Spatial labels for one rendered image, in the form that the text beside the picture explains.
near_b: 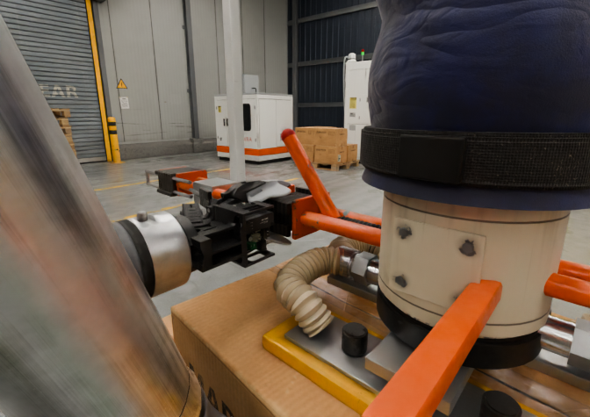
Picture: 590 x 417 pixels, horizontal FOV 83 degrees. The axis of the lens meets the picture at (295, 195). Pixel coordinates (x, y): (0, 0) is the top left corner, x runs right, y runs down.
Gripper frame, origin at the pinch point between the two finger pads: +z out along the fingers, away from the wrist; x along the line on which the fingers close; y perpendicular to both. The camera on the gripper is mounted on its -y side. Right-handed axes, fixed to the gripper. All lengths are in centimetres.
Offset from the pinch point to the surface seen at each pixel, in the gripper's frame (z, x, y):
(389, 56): -9.1, 19.9, 22.4
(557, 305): 220, -110, 34
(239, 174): 180, -52, -242
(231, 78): 179, 45, -245
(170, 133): 463, -56, -927
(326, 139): 550, -49, -405
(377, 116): -7.8, 14.8, 20.9
